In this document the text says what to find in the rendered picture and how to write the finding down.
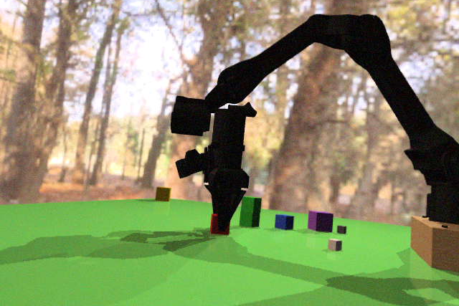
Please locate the small blue block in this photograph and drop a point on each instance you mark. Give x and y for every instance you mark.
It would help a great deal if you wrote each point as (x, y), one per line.
(284, 221)

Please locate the purple block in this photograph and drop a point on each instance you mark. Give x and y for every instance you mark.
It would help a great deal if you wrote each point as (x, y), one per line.
(320, 221)

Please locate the red block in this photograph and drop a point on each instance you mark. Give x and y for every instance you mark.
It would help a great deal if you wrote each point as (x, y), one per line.
(214, 226)

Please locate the green block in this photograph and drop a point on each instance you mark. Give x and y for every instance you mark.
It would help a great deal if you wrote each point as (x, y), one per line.
(249, 219)
(251, 204)

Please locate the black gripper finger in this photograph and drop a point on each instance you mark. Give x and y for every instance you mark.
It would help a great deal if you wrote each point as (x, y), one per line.
(214, 202)
(227, 203)

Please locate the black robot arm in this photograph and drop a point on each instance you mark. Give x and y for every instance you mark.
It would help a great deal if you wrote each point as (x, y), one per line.
(364, 38)

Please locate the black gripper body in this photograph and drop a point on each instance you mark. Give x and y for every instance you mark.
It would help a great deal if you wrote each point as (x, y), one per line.
(227, 172)

